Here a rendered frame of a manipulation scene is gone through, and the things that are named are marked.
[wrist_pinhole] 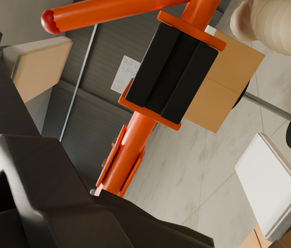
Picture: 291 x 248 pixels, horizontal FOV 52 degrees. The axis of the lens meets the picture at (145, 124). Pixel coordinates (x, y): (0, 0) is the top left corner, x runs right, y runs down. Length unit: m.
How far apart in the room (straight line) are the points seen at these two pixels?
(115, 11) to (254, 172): 0.18
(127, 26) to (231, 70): 7.43
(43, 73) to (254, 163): 0.13
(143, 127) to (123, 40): 9.21
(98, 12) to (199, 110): 1.81
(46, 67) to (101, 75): 10.12
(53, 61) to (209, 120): 1.94
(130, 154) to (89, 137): 11.91
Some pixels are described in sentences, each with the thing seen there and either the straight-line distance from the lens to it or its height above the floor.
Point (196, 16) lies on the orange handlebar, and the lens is 0.26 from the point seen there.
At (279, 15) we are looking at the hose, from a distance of 0.22.
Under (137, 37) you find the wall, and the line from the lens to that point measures 9.31.
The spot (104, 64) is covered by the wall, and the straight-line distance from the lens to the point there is 10.03.
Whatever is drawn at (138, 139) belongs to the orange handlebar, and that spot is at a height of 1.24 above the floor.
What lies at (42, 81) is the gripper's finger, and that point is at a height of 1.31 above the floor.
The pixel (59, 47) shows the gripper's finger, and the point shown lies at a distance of 0.17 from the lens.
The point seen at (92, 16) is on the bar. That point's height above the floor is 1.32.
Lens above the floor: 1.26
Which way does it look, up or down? 5 degrees down
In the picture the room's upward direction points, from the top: 64 degrees counter-clockwise
